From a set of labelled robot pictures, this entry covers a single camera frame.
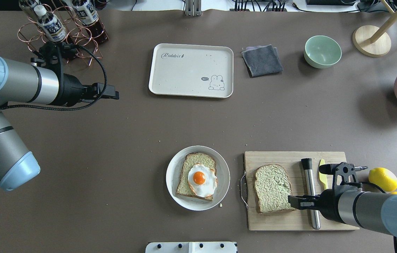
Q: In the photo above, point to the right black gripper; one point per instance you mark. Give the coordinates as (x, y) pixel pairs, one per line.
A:
(328, 206)

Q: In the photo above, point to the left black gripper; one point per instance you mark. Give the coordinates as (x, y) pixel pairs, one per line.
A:
(71, 92)

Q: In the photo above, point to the bread slice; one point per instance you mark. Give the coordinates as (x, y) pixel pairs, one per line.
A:
(190, 160)
(272, 186)

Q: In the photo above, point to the white round plate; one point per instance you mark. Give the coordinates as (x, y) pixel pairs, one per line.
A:
(173, 177)

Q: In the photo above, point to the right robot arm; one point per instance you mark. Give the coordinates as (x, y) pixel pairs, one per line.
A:
(368, 210)

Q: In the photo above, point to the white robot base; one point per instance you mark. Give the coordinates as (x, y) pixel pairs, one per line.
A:
(192, 247)

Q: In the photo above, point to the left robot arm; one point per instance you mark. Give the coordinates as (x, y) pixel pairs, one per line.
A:
(42, 84)

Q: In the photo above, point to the cream rabbit tray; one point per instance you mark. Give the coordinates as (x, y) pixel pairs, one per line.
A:
(192, 70)

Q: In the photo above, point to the yellow plastic knife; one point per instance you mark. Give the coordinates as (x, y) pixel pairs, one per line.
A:
(322, 177)

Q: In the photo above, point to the steel muddler black tip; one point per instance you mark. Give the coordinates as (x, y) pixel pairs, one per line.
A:
(310, 187)

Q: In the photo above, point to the tea bottle right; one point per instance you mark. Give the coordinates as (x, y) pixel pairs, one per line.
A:
(88, 16)

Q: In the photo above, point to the tea bottle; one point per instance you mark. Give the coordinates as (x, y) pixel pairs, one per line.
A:
(88, 16)
(50, 24)
(28, 7)

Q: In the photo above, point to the tea bottle middle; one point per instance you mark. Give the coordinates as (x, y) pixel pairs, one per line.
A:
(50, 24)

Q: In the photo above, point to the yellow lemon near board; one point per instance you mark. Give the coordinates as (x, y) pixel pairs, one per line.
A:
(383, 178)

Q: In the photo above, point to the fried egg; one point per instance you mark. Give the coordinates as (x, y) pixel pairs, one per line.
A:
(202, 180)

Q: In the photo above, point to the tea bottle left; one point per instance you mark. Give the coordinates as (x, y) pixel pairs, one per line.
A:
(28, 7)

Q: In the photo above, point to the grey folded cloth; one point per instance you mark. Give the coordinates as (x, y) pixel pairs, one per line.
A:
(262, 60)

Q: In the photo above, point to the green bowl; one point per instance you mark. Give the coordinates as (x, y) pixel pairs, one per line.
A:
(322, 52)

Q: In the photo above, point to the wooden stand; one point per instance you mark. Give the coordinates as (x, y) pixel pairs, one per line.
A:
(373, 41)

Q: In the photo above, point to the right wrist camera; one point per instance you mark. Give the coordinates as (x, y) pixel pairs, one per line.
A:
(343, 174)

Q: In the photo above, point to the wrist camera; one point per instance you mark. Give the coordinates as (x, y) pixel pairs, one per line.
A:
(50, 56)
(343, 174)

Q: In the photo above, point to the copper wire bottle rack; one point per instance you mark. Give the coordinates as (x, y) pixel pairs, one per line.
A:
(34, 37)

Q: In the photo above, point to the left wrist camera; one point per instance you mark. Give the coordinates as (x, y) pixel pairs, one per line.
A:
(50, 56)

